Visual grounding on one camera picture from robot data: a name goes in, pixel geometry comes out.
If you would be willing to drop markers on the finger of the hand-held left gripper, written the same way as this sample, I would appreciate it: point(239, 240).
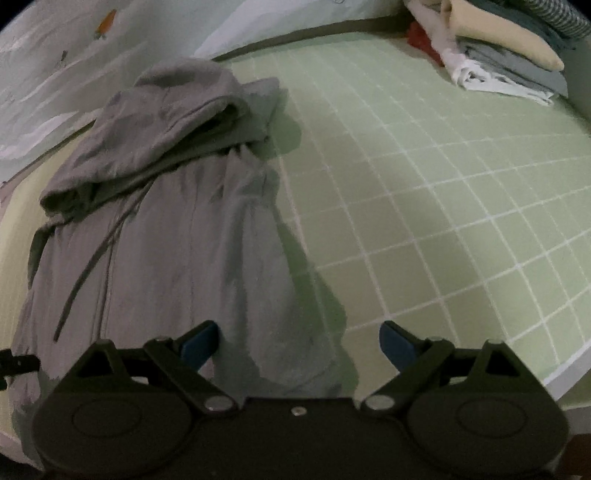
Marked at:
point(18, 363)

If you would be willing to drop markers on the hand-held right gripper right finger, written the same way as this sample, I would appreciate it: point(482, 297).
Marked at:
point(397, 344)

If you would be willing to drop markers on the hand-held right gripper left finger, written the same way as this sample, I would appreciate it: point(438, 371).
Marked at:
point(198, 346)

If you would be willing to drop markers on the grey zip hoodie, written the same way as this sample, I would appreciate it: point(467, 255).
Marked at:
point(184, 254)

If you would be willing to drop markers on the green grid mat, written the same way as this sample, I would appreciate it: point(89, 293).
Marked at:
point(415, 184)

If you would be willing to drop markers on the white printed folded cloth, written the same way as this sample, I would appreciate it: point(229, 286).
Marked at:
point(475, 79)

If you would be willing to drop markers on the grey-blue folded cloth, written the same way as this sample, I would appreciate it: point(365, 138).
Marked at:
point(517, 68)

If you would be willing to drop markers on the red folded cloth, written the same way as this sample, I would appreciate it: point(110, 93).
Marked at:
point(420, 39)

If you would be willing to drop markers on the pale carrot print sheet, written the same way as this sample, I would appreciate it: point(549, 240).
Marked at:
point(184, 27)

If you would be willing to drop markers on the beige folded cloth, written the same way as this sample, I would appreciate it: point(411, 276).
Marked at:
point(508, 37)

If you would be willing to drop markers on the pale pink folded cloth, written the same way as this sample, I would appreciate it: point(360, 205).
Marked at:
point(429, 18)

